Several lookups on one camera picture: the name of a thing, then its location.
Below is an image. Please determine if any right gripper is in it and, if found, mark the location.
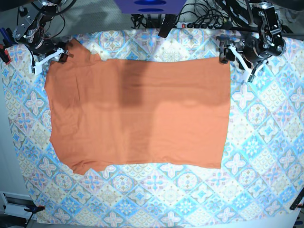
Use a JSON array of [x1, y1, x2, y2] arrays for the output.
[[29, 38, 74, 63]]

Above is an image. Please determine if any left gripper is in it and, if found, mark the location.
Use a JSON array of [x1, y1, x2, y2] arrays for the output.
[[216, 36, 268, 64]]

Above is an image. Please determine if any orange T-shirt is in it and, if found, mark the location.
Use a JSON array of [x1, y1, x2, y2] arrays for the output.
[[45, 39, 230, 174]]

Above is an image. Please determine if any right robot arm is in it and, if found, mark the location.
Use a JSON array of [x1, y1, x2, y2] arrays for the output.
[[12, 0, 76, 64]]

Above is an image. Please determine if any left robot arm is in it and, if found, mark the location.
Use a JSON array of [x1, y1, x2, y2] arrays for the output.
[[216, 0, 285, 66]]

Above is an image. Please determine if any red black clamp left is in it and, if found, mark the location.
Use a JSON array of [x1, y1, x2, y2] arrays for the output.
[[0, 28, 17, 65]]

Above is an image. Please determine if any blue clamp bottom left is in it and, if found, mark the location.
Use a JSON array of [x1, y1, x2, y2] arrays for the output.
[[24, 205, 45, 228]]

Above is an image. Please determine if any black clamp bottom right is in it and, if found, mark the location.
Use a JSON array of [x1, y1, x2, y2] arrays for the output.
[[289, 196, 304, 210]]

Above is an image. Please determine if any power strip with red switch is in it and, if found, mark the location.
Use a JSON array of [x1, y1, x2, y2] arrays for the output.
[[175, 21, 233, 29]]

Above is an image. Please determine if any black strap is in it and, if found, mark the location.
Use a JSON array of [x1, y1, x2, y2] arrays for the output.
[[158, 13, 178, 38]]

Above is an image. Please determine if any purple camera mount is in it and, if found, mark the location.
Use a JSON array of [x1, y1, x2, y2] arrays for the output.
[[115, 0, 186, 15]]

